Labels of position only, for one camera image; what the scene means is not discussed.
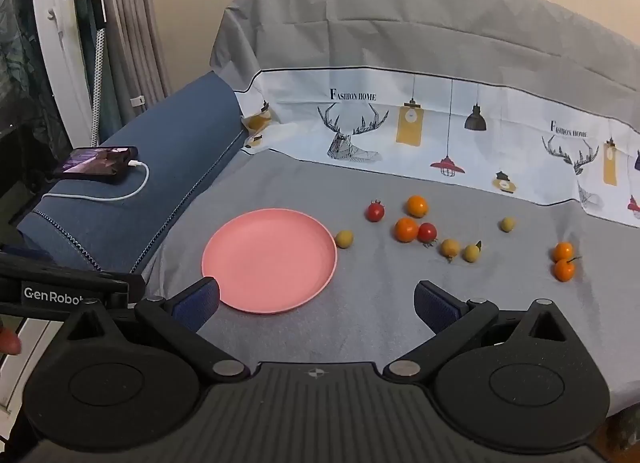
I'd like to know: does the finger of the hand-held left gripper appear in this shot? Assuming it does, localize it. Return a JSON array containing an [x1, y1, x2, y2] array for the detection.
[[0, 250, 106, 276], [0, 270, 147, 319]]

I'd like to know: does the blue sofa armrest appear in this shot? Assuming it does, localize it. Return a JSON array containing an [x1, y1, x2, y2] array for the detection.
[[15, 71, 248, 274]]

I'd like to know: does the white charging cable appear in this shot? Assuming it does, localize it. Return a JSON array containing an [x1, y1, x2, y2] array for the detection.
[[42, 159, 151, 202]]

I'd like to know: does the white framed glass door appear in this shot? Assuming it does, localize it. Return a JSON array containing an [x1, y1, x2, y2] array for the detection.
[[0, 0, 101, 264]]

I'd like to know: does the orange cherry tomato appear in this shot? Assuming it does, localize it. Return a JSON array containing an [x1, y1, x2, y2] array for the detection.
[[394, 217, 419, 244]]

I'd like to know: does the person's left hand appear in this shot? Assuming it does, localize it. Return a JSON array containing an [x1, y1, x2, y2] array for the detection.
[[0, 325, 24, 357]]

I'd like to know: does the yellow loquat with stem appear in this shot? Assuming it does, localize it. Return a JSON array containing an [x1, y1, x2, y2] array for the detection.
[[439, 238, 462, 264]]

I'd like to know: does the grey curtain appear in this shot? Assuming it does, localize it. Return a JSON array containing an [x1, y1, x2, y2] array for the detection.
[[97, 0, 173, 144]]

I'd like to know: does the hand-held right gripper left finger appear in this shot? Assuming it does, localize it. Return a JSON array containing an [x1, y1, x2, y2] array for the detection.
[[59, 277, 251, 385]]

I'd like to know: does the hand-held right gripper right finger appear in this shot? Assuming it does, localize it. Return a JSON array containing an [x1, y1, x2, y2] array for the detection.
[[382, 279, 581, 384]]

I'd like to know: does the black smartphone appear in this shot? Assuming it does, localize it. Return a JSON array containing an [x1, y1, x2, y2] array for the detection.
[[51, 145, 140, 185]]

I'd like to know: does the grey printed sofa cover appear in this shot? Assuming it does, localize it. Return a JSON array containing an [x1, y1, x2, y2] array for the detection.
[[132, 0, 640, 424]]

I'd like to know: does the pink plate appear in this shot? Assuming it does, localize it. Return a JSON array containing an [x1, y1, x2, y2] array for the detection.
[[201, 208, 338, 315]]

